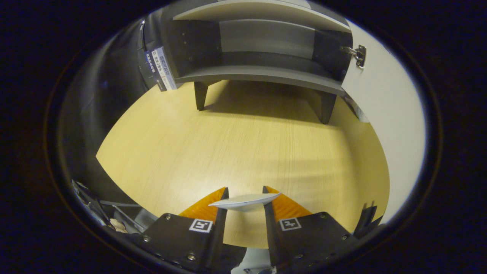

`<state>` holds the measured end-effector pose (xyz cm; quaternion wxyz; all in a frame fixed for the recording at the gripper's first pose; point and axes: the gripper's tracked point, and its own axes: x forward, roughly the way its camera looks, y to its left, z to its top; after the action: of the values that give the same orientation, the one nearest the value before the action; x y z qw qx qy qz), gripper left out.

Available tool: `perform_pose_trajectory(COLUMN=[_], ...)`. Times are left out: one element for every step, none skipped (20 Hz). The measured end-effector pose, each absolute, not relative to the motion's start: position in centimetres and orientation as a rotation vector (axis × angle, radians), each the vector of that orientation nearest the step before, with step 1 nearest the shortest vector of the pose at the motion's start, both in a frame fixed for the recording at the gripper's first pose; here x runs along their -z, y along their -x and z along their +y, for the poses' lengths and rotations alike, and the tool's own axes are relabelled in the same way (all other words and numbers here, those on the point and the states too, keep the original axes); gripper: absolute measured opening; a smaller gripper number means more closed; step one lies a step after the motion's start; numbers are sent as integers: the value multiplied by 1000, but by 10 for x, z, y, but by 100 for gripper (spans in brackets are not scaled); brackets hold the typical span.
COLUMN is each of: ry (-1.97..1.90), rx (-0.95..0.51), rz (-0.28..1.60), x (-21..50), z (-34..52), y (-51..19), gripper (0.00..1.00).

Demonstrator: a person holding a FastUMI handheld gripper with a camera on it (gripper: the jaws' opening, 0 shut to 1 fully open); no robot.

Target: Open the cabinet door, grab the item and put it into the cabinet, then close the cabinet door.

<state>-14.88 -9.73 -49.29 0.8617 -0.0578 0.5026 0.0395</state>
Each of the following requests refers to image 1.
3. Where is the metal door hinge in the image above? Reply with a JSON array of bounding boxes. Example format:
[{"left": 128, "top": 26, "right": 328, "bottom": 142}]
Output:
[{"left": 341, "top": 45, "right": 367, "bottom": 69}]

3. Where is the dark blue book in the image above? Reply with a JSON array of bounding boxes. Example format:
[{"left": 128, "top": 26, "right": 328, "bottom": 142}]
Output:
[{"left": 144, "top": 49, "right": 162, "bottom": 92}]

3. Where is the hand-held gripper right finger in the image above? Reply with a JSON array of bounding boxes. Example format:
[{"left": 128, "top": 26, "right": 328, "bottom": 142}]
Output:
[{"left": 263, "top": 186, "right": 360, "bottom": 269}]

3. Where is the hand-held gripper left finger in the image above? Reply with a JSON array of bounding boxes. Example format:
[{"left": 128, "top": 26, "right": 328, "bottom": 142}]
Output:
[{"left": 139, "top": 186, "right": 229, "bottom": 272}]

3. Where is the black backdrop cloth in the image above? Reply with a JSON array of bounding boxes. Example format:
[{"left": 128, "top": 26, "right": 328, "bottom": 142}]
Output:
[{"left": 57, "top": 19, "right": 153, "bottom": 213}]

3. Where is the dark grey cabinet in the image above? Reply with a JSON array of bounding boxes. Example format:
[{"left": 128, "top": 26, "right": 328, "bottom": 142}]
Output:
[{"left": 143, "top": 0, "right": 354, "bottom": 125}]

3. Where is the white blue cosmetic tube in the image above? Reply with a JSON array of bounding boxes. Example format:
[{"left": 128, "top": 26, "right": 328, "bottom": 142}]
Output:
[{"left": 208, "top": 192, "right": 281, "bottom": 212}]

